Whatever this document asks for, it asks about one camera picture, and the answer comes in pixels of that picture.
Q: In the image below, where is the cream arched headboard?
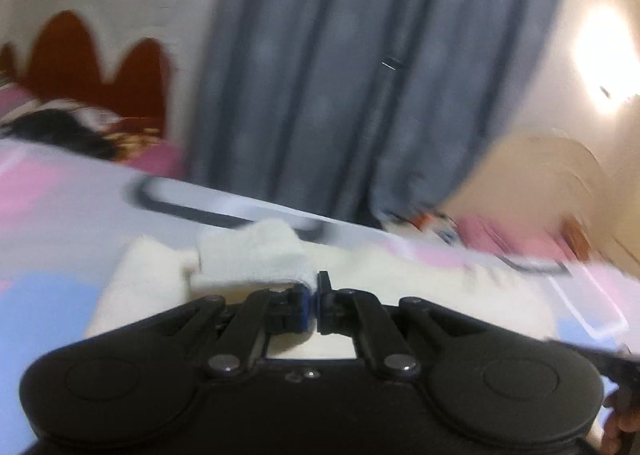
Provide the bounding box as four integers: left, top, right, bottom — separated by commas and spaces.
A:
440, 132, 613, 263

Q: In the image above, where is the red patterned cloth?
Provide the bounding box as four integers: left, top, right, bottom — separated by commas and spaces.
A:
97, 116, 167, 150

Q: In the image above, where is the wall lamp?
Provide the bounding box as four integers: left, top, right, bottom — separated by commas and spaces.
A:
574, 4, 640, 110

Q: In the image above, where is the small red patterned pillow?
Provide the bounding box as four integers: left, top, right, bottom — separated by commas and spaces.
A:
564, 219, 592, 252

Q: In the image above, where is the white cloth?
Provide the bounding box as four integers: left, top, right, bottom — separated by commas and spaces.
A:
85, 218, 551, 361

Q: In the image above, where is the red white scalloped headboard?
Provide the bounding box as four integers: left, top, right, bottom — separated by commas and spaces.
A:
0, 9, 177, 138

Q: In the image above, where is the plain pink bedsheet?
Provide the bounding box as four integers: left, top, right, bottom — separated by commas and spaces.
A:
457, 216, 568, 258

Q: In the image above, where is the white orange object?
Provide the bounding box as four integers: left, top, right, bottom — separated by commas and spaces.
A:
382, 211, 462, 242

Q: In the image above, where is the printed grey pink bedsheet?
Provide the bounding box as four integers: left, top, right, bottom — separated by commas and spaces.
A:
0, 139, 640, 455

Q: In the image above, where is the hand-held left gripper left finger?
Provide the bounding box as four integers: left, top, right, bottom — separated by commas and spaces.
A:
150, 284, 312, 379

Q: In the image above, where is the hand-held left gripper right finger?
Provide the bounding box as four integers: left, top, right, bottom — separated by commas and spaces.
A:
314, 271, 481, 381

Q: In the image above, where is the person's right hand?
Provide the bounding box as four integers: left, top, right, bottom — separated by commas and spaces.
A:
599, 391, 640, 455

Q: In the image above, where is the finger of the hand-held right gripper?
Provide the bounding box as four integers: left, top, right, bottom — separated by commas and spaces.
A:
544, 335, 610, 367

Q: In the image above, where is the black cloth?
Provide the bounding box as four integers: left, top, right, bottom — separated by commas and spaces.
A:
7, 110, 121, 162

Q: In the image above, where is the blue grey curtain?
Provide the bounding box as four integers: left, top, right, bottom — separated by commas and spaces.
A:
187, 0, 572, 232

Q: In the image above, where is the pink striped bedsheet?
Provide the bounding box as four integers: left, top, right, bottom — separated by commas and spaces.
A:
122, 139, 187, 177

